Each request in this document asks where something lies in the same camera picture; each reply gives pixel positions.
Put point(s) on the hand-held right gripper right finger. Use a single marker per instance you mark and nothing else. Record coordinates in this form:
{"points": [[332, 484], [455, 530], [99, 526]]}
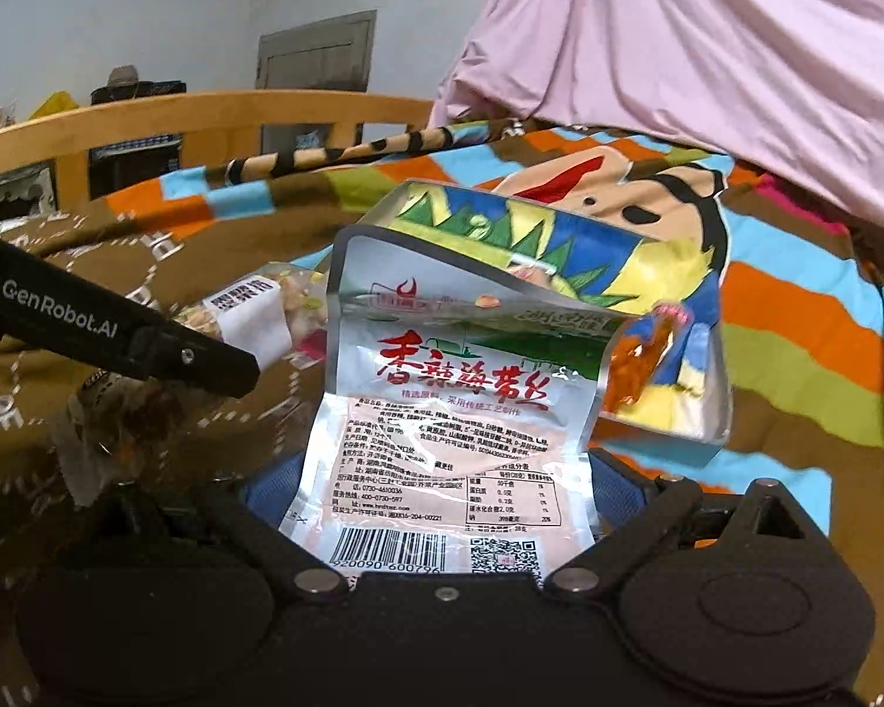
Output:
{"points": [[622, 490]]}

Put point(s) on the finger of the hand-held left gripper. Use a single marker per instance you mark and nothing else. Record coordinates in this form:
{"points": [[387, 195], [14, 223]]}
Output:
{"points": [[206, 368]]}

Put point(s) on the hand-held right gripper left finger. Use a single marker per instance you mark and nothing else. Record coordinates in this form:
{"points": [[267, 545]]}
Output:
{"points": [[265, 501]]}

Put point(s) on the clear mixed nuts packet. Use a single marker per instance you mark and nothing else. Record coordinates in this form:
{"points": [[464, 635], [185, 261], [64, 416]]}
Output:
{"points": [[298, 302]]}

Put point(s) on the orange red snack packet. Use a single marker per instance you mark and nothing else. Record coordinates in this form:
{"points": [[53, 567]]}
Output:
{"points": [[641, 361]]}

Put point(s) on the silver seaweed packet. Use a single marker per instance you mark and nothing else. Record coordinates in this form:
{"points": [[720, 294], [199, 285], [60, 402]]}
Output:
{"points": [[449, 412]]}

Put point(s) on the dinosaur print tin box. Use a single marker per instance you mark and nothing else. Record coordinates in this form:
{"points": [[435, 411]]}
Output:
{"points": [[545, 250]]}

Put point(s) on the dark plum candy packet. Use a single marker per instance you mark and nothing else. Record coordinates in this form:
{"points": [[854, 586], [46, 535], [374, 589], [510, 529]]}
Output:
{"points": [[118, 434]]}

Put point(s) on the brown lettered blanket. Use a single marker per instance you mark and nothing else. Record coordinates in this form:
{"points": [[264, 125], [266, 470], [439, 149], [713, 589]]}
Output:
{"points": [[191, 250]]}

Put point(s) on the dark storage basket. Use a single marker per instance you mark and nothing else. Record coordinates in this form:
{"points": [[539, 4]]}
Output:
{"points": [[136, 162]]}

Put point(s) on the yellow bag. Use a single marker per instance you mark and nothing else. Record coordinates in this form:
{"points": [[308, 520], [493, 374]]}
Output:
{"points": [[53, 104]]}

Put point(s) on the tan hat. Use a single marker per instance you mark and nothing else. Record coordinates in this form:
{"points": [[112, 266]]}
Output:
{"points": [[125, 77]]}

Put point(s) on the striped cartoon blanket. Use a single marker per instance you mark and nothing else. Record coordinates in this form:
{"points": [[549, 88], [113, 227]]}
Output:
{"points": [[795, 324]]}

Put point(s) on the wooden bed footboard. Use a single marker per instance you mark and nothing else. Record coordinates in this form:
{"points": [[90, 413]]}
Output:
{"points": [[213, 114]]}

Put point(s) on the striped plush tail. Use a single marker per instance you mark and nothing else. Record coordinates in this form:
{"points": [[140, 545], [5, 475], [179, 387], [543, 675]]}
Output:
{"points": [[339, 153]]}

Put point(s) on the grey door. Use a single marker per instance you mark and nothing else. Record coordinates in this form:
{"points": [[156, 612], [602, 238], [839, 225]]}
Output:
{"points": [[317, 59]]}

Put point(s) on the pink bed sheet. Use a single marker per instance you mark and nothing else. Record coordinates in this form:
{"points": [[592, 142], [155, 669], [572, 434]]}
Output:
{"points": [[707, 51]]}

